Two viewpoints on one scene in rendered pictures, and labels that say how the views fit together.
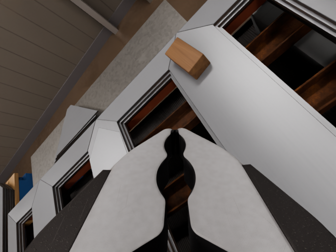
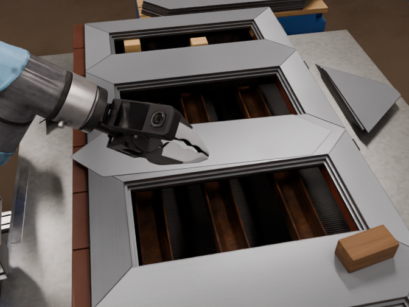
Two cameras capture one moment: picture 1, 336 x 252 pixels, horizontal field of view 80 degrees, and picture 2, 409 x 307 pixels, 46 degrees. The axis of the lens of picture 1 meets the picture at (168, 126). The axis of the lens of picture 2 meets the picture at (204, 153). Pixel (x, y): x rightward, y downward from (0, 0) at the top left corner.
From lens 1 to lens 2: 0.69 m
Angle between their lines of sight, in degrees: 32
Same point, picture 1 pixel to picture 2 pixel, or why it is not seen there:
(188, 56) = (360, 245)
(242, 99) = (283, 284)
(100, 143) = (307, 130)
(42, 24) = not seen: outside the picture
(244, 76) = (310, 296)
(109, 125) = (327, 144)
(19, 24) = not seen: outside the picture
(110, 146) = (297, 141)
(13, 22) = not seen: outside the picture
